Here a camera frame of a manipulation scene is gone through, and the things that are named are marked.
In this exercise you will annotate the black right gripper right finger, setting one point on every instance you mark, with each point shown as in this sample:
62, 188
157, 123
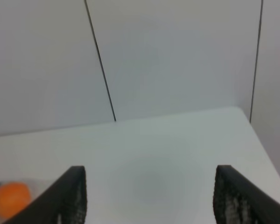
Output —
236, 200

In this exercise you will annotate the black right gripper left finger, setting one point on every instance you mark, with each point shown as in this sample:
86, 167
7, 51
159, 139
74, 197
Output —
64, 202

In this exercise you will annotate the orange fruit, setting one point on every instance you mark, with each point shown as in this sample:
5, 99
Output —
14, 197

